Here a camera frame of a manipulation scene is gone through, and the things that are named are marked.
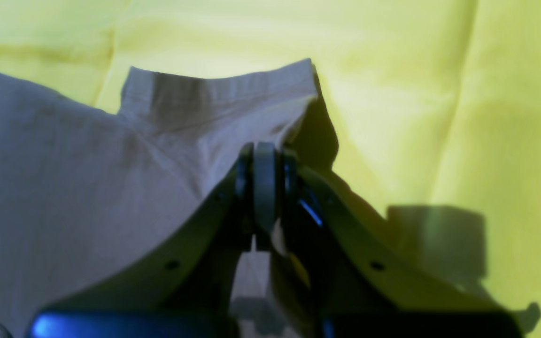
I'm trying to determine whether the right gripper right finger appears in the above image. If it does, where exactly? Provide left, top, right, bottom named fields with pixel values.
left=280, top=148, right=523, bottom=338

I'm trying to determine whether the brown T-shirt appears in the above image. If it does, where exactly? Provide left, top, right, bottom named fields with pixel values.
left=0, top=59, right=320, bottom=338

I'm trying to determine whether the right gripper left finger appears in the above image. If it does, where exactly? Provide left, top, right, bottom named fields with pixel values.
left=26, top=143, right=279, bottom=338

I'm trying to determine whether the yellow table cloth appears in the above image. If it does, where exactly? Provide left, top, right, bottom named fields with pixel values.
left=0, top=0, right=541, bottom=338

